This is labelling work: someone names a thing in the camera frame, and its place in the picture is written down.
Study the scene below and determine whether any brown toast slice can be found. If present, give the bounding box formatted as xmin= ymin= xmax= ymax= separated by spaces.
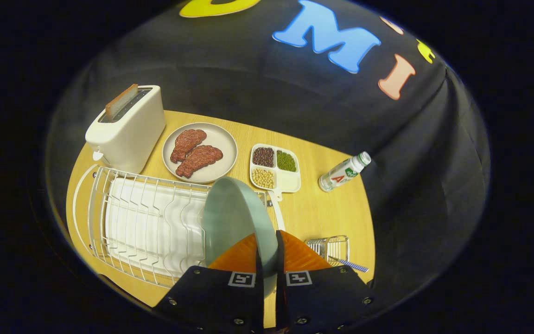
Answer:
xmin=105 ymin=84 xmax=139 ymax=119

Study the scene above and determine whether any pale green plate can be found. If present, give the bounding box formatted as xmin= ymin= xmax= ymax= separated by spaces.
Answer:
xmin=201 ymin=176 xmax=279 ymax=297

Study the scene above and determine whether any metal wire basket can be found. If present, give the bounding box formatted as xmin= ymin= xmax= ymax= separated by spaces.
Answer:
xmin=304 ymin=235 xmax=350 ymax=267

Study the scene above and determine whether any white divided tray with beans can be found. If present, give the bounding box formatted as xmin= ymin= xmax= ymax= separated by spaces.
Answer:
xmin=249 ymin=143 xmax=301 ymax=231

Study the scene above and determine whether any white drink bottle green label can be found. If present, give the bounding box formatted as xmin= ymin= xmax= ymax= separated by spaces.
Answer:
xmin=318 ymin=152 xmax=372 ymax=193

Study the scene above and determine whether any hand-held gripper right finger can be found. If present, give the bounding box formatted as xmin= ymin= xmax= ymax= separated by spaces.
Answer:
xmin=276 ymin=230 xmax=375 ymax=333

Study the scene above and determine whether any white drip tray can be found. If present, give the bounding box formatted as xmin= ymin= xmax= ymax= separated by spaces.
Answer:
xmin=105 ymin=178 xmax=212 ymax=279

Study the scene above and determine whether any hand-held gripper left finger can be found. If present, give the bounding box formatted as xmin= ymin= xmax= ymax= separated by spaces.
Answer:
xmin=153 ymin=233 xmax=265 ymax=334

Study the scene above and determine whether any black backdrop cloth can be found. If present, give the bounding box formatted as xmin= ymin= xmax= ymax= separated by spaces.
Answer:
xmin=44 ymin=0 xmax=491 ymax=307

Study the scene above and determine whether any white wire dish rack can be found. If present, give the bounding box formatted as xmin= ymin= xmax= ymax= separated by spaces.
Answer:
xmin=66 ymin=165 xmax=267 ymax=289

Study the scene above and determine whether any white toaster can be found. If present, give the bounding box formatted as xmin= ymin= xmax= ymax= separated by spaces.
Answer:
xmin=85 ymin=85 xmax=166 ymax=175

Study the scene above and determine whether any beige round plate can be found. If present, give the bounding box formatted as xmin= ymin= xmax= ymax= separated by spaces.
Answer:
xmin=162 ymin=122 xmax=238 ymax=184

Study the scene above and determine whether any brown steak piece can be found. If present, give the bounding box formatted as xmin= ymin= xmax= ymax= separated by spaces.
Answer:
xmin=170 ymin=129 xmax=207 ymax=163
xmin=175 ymin=145 xmax=224 ymax=179

